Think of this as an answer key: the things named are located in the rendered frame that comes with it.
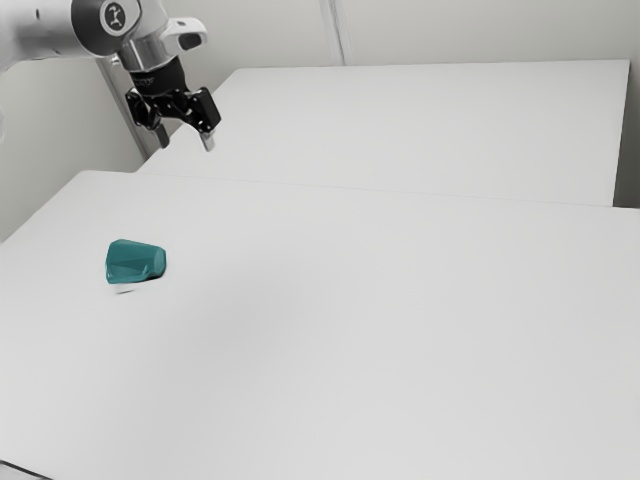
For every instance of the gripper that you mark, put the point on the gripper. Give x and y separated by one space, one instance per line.
159 80

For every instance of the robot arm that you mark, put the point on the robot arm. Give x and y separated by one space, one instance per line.
60 30

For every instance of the teal faceted mug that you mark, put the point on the teal faceted mug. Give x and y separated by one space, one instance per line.
134 262

